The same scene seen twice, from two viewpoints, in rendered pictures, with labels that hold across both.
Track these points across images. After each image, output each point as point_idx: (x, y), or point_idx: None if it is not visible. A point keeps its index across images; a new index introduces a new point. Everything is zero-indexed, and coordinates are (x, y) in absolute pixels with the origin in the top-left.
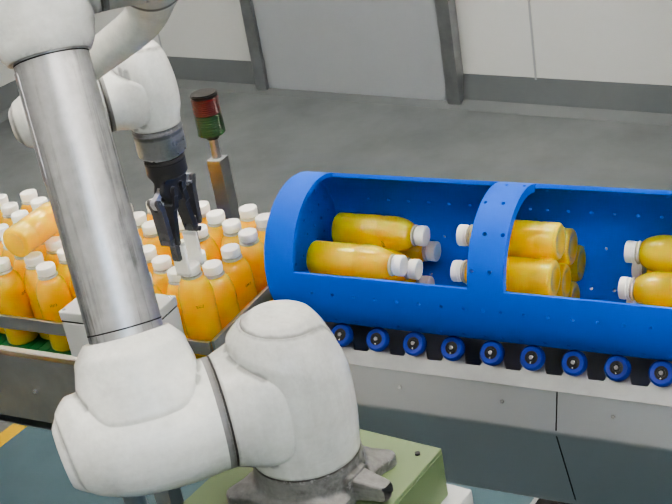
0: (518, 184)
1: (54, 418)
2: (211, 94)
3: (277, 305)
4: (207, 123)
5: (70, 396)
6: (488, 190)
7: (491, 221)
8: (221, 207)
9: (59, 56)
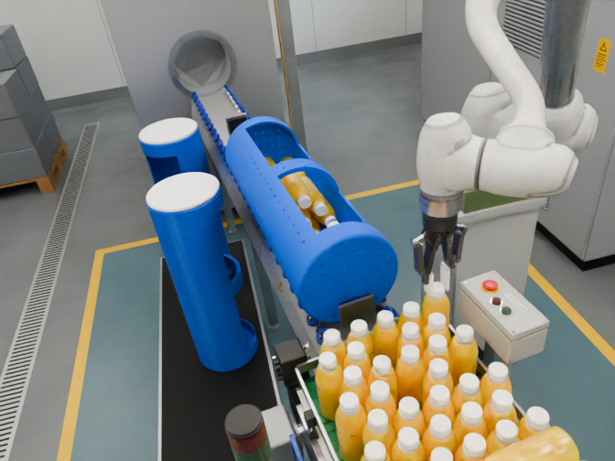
0: (280, 166)
1: (596, 117)
2: (243, 404)
3: (485, 90)
4: None
5: (587, 109)
6: (295, 167)
7: (314, 164)
8: None
9: None
